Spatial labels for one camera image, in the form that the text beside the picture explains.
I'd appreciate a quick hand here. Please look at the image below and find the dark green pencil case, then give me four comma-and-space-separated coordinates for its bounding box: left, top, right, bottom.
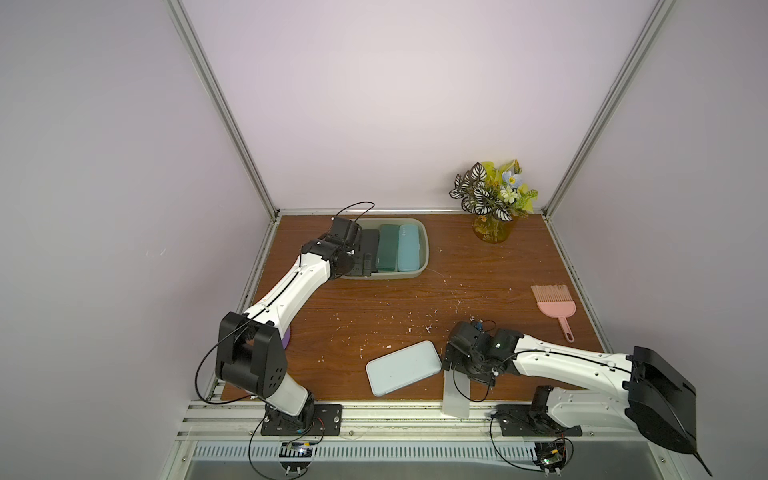
376, 224, 399, 273

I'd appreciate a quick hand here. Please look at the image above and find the grey-green plastic storage box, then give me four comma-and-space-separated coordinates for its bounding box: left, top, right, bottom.
343, 217, 429, 280

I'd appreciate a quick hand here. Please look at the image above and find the translucent white pencil case front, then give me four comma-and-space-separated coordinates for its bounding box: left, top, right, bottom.
441, 370, 470, 419

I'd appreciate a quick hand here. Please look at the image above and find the teal blue pencil case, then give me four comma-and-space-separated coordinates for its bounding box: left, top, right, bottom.
397, 224, 421, 272

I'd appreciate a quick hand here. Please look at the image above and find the dark grey pencil case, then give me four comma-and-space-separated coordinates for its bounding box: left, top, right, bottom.
349, 229, 380, 277

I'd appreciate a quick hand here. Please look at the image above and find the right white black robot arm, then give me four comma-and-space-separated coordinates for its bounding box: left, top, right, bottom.
442, 321, 698, 455

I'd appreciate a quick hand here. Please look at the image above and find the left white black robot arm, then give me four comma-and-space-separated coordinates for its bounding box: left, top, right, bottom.
215, 216, 362, 432

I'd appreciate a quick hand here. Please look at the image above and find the pink comb brush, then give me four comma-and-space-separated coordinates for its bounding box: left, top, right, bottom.
531, 284, 576, 343

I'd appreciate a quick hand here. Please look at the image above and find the purple pink spatula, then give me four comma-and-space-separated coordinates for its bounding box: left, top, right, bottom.
281, 327, 291, 349

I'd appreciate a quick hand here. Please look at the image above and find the right electronics board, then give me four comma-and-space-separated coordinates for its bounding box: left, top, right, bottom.
533, 441, 568, 477

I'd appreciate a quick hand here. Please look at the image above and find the electronics board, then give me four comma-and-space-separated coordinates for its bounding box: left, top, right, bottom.
278, 442, 315, 478
533, 441, 568, 477

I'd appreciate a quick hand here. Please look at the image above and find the flower plant in glass vase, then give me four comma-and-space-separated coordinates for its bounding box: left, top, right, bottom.
449, 159, 538, 244

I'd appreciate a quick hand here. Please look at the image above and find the left electronics board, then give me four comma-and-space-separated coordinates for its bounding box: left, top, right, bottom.
278, 442, 315, 478

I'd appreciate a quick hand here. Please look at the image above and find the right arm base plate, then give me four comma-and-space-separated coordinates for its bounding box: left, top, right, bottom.
493, 404, 583, 438

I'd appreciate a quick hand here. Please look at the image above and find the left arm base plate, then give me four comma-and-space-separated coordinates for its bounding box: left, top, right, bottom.
260, 403, 343, 437

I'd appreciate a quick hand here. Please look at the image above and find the aluminium front rail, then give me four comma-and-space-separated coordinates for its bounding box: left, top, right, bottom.
176, 400, 670, 444

